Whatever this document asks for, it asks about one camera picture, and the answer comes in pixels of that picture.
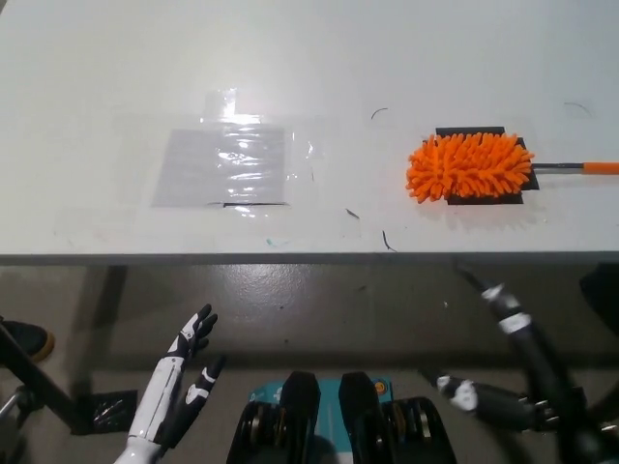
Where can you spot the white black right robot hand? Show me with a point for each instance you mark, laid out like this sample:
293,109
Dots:
541,382

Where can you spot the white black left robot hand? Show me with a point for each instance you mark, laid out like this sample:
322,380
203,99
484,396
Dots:
159,396

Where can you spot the orange microfibre extendable duster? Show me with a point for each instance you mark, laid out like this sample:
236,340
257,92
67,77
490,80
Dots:
464,166

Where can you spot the grey desk leg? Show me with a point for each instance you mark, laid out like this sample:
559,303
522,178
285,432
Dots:
99,328

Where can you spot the black floor tape patch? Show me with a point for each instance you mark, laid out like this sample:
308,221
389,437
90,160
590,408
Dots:
113,408

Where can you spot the black shoe tan sole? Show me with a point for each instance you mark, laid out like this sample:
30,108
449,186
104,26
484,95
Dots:
26,338

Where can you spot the clear taped plastic sheet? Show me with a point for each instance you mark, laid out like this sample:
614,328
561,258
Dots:
217,164

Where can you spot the black metal frame leg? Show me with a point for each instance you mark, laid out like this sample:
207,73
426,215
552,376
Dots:
43,386

